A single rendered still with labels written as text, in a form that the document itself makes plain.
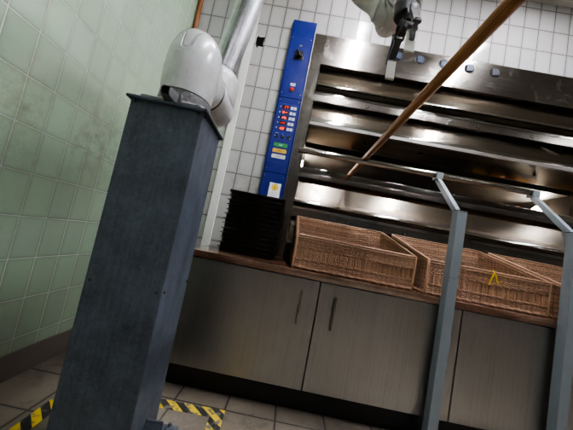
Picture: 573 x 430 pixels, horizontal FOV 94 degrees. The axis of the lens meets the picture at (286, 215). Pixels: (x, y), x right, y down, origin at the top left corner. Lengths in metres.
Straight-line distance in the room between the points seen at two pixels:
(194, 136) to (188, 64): 0.22
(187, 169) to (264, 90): 1.29
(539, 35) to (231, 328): 2.65
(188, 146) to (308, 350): 0.94
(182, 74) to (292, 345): 1.05
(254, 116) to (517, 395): 1.92
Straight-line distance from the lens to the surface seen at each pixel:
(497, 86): 2.41
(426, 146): 1.85
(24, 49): 1.27
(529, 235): 2.28
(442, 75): 0.86
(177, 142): 0.80
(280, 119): 1.85
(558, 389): 1.63
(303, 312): 1.20
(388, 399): 1.39
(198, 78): 0.91
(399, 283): 1.33
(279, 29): 2.22
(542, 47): 2.72
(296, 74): 1.99
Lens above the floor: 0.70
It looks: 5 degrees up
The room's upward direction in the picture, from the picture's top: 11 degrees clockwise
